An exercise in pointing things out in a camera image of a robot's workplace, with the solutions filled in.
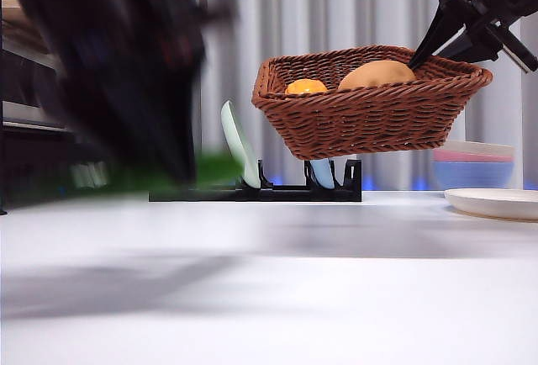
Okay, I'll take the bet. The tan potato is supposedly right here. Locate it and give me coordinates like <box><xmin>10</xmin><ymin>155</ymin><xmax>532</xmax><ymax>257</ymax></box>
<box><xmin>336</xmin><ymin>60</ymin><xmax>418</xmax><ymax>93</ymax></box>

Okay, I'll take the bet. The brown wicker basket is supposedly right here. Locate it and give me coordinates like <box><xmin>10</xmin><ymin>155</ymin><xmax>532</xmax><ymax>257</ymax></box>
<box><xmin>251</xmin><ymin>45</ymin><xmax>493</xmax><ymax>161</ymax></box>

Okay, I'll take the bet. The orange plastic corn cob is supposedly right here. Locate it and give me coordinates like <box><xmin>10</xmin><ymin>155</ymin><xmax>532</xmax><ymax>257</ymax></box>
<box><xmin>284</xmin><ymin>78</ymin><xmax>329</xmax><ymax>97</ymax></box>

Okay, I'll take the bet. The grey pleated curtain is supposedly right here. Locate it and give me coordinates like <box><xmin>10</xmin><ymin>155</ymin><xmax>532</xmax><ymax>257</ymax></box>
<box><xmin>0</xmin><ymin>0</ymin><xmax>538</xmax><ymax>193</ymax></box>

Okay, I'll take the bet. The pink bowl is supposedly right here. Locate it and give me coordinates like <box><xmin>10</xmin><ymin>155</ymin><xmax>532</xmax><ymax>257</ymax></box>
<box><xmin>432</xmin><ymin>148</ymin><xmax>515</xmax><ymax>164</ymax></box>

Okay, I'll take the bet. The blue bowl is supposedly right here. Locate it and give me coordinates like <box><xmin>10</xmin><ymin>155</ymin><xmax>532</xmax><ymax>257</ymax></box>
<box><xmin>432</xmin><ymin>160</ymin><xmax>515</xmax><ymax>192</ymax></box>

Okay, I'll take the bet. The white flat plate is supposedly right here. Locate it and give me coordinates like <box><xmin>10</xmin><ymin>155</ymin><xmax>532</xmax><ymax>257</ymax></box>
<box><xmin>444</xmin><ymin>188</ymin><xmax>538</xmax><ymax>221</ymax></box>

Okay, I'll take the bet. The pale blue plate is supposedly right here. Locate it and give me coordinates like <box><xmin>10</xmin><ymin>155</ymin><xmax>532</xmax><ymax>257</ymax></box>
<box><xmin>308</xmin><ymin>158</ymin><xmax>336</xmax><ymax>191</ymax></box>

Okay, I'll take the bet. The pale green plate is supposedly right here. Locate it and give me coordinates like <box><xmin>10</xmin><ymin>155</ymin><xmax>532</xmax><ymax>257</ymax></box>
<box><xmin>219</xmin><ymin>100</ymin><xmax>261</xmax><ymax>188</ymax></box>

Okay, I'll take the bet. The black plate rack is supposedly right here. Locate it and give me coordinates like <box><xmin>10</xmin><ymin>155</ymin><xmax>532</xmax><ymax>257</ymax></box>
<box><xmin>147</xmin><ymin>158</ymin><xmax>363</xmax><ymax>204</ymax></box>

